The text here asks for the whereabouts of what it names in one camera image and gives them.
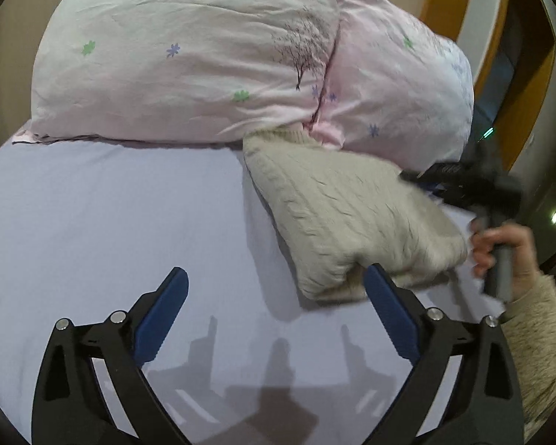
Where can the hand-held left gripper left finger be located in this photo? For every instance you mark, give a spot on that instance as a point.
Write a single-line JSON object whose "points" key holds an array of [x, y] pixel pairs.
{"points": [[164, 308]]}

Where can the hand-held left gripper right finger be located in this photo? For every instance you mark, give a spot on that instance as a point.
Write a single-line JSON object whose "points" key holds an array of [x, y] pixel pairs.
{"points": [[391, 315]]}

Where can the beige knitted sweater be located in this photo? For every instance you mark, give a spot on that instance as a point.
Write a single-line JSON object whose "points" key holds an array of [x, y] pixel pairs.
{"points": [[352, 218]]}

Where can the person's right hand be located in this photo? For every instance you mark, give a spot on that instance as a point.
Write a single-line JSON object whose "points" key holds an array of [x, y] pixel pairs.
{"points": [[514, 252]]}

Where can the lavender bed sheet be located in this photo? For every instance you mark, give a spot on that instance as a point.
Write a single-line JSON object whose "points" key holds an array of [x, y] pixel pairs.
{"points": [[134, 250]]}

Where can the pink floral pillow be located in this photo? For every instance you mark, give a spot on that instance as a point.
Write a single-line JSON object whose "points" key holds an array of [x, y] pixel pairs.
{"points": [[180, 55], [394, 88]]}

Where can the orange and white headboard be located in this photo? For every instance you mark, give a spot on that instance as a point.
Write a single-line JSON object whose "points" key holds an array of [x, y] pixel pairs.
{"points": [[500, 32]]}

